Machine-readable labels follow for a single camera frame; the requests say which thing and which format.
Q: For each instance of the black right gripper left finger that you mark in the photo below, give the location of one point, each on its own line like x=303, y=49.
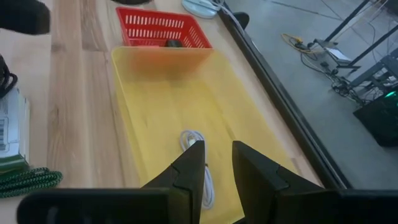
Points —
x=189, y=174

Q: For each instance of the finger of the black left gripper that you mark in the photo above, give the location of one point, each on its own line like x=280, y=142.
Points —
x=21, y=15

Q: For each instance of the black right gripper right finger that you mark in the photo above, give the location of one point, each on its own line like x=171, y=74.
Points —
x=255, y=186

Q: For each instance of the black wall charger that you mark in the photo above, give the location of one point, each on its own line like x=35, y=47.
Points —
x=173, y=43

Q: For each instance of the translucent yellow plastic bin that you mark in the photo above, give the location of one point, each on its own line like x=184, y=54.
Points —
x=174, y=102

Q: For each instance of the red slotted plastic basket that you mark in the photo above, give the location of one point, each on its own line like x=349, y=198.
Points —
x=155, y=28

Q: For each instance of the black computer case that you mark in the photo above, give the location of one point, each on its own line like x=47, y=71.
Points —
x=379, y=121

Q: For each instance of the grey floor device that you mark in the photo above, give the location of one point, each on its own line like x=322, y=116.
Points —
x=337, y=54

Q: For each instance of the black table clamp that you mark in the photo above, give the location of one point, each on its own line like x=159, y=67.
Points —
x=242, y=18

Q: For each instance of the black aluminium table frame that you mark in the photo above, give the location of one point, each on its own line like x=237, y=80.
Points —
x=284, y=102

